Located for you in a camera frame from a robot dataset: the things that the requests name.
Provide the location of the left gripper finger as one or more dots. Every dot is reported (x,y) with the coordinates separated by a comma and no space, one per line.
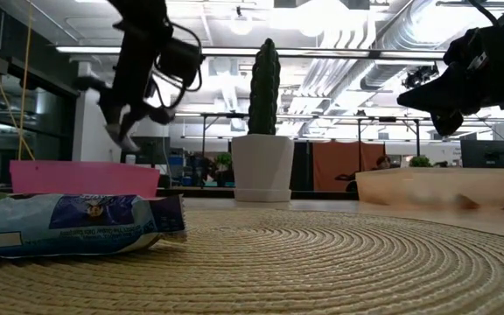
(111,109)
(156,114)

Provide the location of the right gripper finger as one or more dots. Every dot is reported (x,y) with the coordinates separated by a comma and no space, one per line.
(448,122)
(444,94)

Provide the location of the blue purple granola bar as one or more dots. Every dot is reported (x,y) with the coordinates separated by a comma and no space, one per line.
(81,227)

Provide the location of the black hanging spotlight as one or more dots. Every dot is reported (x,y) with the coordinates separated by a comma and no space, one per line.
(418,78)

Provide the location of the black computer monitor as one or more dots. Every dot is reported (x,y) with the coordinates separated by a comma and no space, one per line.
(486,153)
(151,151)

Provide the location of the green potted plant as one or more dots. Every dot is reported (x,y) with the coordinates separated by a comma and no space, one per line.
(420,162)
(223,159)

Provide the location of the white cup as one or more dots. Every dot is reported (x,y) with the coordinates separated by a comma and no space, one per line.
(130,159)

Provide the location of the orange plastic bin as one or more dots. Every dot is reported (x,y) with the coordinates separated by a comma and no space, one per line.
(431,186)

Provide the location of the pink plastic bin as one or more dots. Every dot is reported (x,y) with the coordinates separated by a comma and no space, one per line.
(81,179)

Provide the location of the person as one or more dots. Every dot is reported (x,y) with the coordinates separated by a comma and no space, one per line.
(383,163)

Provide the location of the long overhead light bar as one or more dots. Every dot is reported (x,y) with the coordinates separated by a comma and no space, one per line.
(234,51)

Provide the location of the round ceiling lamp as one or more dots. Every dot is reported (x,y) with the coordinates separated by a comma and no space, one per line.
(241,26)

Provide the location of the green cactus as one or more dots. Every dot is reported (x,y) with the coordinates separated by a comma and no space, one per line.
(264,87)

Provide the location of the white hexagonal plant pot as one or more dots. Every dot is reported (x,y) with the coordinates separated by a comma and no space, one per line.
(263,166)

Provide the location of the orange curtain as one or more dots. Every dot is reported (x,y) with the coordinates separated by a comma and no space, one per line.
(335,166)

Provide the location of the black curtain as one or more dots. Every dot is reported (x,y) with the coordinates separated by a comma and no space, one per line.
(302,166)

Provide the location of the round woven placemat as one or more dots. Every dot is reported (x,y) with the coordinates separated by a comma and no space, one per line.
(252,280)

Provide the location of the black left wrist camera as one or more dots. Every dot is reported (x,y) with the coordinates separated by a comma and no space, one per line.
(182,61)

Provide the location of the background metal rig frame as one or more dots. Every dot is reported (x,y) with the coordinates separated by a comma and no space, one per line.
(217,115)

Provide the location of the silver ventilation duct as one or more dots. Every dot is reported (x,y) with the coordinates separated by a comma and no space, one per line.
(392,44)

